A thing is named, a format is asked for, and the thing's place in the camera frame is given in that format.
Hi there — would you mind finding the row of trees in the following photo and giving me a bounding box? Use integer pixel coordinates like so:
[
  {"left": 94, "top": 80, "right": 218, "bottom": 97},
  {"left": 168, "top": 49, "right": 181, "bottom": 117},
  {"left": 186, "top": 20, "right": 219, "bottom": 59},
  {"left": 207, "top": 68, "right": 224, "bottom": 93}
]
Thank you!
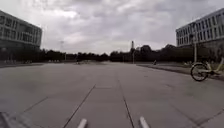
[{"left": 0, "top": 44, "right": 224, "bottom": 64}]

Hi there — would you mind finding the distant tower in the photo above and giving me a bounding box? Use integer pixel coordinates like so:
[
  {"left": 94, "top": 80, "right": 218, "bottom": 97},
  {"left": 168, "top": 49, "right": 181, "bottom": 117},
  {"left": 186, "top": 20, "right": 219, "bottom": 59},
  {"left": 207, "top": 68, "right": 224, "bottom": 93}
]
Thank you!
[{"left": 130, "top": 40, "right": 135, "bottom": 52}]

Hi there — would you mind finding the grey concrete slab plaza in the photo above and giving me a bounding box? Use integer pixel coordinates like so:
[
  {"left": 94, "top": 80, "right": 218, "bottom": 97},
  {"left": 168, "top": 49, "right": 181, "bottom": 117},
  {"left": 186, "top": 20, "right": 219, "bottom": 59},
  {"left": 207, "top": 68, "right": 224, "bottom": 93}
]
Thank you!
[{"left": 0, "top": 62, "right": 224, "bottom": 128}]

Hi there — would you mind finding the robot's own part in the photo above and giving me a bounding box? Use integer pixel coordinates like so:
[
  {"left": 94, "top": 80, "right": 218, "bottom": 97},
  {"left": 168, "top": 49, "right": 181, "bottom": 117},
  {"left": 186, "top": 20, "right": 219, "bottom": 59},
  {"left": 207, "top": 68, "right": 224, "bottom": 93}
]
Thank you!
[
  {"left": 77, "top": 118, "right": 89, "bottom": 128},
  {"left": 138, "top": 116, "right": 151, "bottom": 128}
]

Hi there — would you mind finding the lamp pole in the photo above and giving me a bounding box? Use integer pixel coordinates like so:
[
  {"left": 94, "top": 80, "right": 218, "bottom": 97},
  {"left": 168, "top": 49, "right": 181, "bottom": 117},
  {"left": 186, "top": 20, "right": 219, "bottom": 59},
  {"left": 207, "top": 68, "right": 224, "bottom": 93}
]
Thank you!
[{"left": 189, "top": 32, "right": 198, "bottom": 65}]

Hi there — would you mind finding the pale building with window rows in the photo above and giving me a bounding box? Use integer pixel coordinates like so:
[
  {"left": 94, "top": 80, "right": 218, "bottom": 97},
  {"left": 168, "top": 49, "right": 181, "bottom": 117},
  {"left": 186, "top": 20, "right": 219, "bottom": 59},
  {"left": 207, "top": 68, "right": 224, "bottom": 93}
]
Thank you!
[{"left": 175, "top": 8, "right": 224, "bottom": 52}]

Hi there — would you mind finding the dark glass-fronted building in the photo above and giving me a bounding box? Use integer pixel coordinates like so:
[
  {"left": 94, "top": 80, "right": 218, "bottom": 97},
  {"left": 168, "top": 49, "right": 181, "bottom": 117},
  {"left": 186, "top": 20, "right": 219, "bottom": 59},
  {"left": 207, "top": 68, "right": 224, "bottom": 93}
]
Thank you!
[{"left": 0, "top": 9, "right": 43, "bottom": 63}]

